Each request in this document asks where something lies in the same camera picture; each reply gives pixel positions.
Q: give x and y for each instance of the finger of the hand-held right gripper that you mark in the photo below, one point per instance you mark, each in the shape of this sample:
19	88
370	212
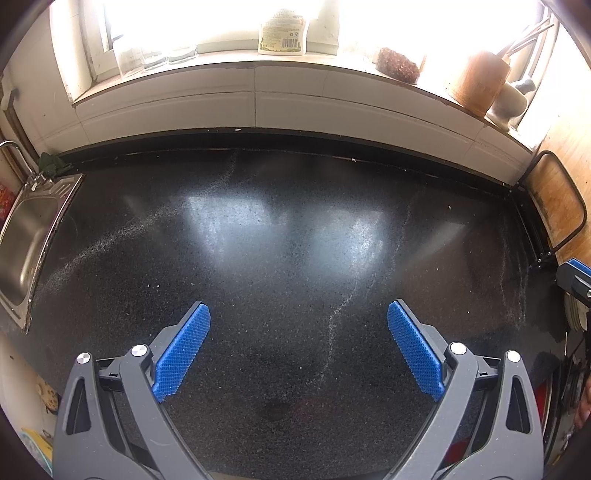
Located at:
581	268

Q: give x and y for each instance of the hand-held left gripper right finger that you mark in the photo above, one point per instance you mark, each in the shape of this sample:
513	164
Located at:
415	350

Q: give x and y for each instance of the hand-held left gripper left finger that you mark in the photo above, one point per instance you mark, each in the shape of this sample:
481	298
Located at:
182	350

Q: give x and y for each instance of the person's right hand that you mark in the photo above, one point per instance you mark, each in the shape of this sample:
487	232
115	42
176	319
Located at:
585	401

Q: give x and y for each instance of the white mortar with pestle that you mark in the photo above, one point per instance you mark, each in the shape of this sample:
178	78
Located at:
510	106

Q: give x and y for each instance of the steel sink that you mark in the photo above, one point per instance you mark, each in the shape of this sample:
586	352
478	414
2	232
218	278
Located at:
23	240

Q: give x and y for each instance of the wooden utensil holder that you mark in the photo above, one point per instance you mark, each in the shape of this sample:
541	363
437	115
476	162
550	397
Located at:
480	85

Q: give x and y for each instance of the dark green cloth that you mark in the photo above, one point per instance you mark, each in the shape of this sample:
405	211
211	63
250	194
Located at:
53	162

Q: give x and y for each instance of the red patterned bottle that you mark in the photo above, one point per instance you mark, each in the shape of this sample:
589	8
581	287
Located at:
4	203

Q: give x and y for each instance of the kitchen utensils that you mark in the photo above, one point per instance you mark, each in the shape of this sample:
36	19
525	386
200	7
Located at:
526	39

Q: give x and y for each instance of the steel faucet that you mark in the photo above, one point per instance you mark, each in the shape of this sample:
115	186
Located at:
18	157

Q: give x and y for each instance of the jar of brown nuts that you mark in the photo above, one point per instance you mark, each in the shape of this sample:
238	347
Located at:
398	67

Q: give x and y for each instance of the clear drinking glass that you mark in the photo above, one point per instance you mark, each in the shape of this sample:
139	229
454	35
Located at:
182	54
130	62
154	60

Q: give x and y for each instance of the white detergent bottle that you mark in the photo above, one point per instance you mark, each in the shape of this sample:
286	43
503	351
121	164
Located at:
282	39

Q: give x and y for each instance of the wall pipe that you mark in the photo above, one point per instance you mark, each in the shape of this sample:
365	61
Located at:
11	115

